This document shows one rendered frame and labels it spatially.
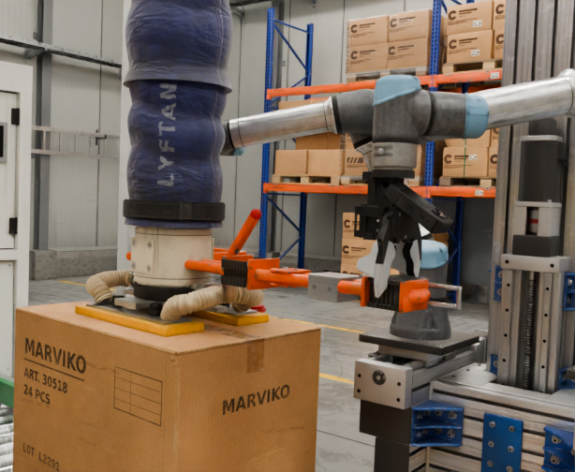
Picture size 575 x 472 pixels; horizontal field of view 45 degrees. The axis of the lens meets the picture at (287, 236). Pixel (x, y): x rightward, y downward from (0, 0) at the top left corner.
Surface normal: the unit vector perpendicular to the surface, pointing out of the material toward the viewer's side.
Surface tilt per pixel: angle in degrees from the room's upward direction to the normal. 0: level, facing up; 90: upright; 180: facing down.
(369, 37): 90
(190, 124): 70
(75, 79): 90
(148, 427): 90
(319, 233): 90
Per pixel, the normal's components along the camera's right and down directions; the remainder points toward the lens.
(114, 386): -0.67, 0.01
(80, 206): 0.79, 0.06
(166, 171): 0.12, -0.21
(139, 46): -0.55, 0.18
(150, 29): -0.38, 0.05
